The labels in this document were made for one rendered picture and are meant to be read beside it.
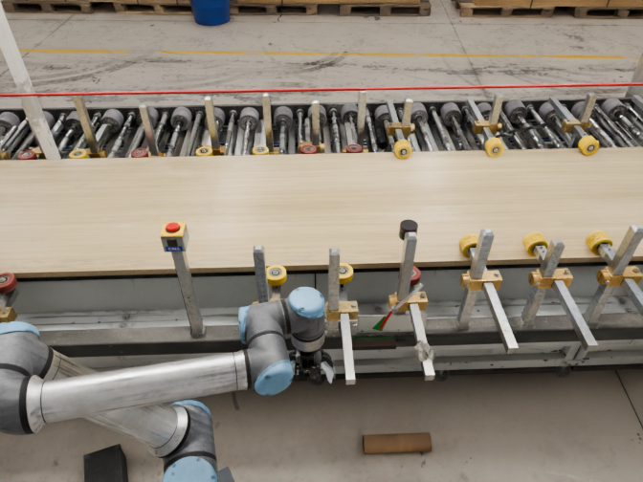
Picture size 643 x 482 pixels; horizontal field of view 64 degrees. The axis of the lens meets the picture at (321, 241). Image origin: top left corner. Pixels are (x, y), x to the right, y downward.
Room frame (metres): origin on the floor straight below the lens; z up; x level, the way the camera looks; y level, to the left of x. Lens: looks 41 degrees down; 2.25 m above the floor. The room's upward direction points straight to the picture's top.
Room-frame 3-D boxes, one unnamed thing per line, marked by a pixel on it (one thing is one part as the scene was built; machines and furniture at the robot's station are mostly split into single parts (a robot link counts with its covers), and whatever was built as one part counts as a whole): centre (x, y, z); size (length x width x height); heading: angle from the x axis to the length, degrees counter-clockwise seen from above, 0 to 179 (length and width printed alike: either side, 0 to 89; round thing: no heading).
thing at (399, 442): (1.13, -0.34, 0.04); 0.30 x 0.08 x 0.08; 92
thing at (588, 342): (1.23, -0.83, 0.95); 0.50 x 0.04 x 0.04; 2
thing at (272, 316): (0.82, 0.14, 1.25); 0.12 x 0.12 x 0.09; 15
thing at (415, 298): (1.27, -0.32, 0.85); 0.14 x 0.06 x 0.05; 92
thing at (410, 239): (1.26, -0.29, 0.93); 0.04 x 0.04 x 0.48; 2
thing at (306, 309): (0.86, 0.04, 1.25); 0.10 x 0.09 x 0.12; 105
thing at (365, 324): (1.24, -0.26, 0.75); 0.26 x 0.01 x 0.10; 92
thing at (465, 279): (1.27, -0.56, 0.95); 0.14 x 0.06 x 0.05; 92
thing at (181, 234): (1.23, 0.47, 1.18); 0.07 x 0.07 x 0.08; 2
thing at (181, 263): (1.23, 0.47, 0.93); 0.05 x 0.05 x 0.45; 2
